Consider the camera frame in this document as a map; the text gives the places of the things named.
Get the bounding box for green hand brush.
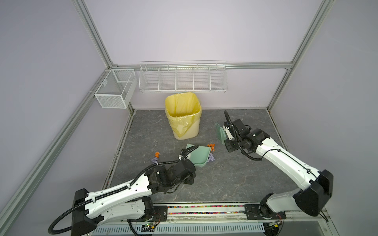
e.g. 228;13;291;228
215;122;228;145

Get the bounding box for green plastic dustpan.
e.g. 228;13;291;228
187;146;211;167

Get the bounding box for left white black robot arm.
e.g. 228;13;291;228
48;146;199;236

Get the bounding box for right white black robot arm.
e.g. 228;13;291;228
221;111;334;219

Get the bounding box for orange purple scraps near bin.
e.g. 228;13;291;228
207;144;215;162

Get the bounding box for orange purple scraps left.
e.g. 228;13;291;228
151;152;160;165

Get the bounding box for yellow lined trash bin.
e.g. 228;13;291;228
165;92;202;140

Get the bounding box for small white mesh basket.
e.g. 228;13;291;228
94;69;137;109

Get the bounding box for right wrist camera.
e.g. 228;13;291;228
223;126;234;140

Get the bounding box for aluminium front rail frame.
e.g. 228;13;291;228
88;202;339;236

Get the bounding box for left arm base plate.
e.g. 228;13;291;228
136;205;168;222

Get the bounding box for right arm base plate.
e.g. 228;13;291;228
244;203;286;220

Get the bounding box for long white wire shelf basket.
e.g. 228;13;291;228
139;61;228;93

